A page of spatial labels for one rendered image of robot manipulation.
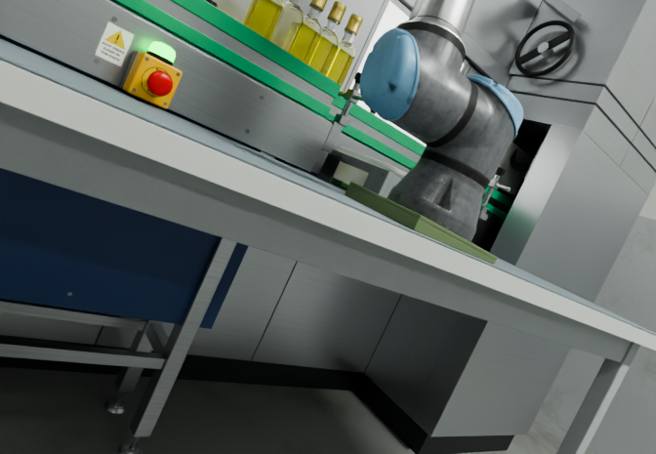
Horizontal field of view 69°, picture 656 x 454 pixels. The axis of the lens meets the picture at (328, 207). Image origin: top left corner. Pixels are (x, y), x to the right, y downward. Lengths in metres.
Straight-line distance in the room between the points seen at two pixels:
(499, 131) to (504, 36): 1.22
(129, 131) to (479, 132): 0.49
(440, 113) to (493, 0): 1.23
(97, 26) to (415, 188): 0.58
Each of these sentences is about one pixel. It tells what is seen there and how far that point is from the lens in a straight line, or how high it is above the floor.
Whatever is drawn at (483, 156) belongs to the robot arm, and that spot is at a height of 0.89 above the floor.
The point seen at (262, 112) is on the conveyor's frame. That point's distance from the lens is 1.02.
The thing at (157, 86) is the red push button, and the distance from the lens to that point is 0.84.
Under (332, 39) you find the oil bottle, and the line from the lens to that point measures 1.24.
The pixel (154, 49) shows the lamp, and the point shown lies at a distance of 0.88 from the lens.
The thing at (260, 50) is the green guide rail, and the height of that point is 0.94.
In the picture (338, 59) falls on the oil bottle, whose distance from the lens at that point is 1.25.
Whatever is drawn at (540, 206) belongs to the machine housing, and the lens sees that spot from 1.73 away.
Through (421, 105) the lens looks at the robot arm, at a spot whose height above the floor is 0.91.
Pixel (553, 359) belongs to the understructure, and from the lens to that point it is 2.28.
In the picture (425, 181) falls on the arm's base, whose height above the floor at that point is 0.82.
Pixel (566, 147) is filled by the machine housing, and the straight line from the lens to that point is 1.77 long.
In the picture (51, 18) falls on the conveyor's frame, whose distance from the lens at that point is 0.91.
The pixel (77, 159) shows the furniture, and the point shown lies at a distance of 0.53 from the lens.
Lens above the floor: 0.77
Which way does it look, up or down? 4 degrees down
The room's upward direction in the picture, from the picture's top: 25 degrees clockwise
